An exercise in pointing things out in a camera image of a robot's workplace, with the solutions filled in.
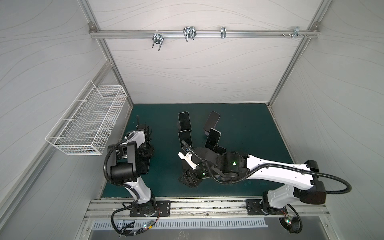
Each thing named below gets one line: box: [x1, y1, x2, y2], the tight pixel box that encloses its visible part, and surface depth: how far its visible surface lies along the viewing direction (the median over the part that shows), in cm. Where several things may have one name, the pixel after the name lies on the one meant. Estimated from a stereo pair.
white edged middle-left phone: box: [178, 129, 193, 148], surface depth 86 cm
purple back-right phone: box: [204, 110, 221, 132], surface depth 100 cm
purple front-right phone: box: [212, 145, 227, 156], surface depth 84 cm
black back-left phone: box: [178, 111, 192, 132], surface depth 96 cm
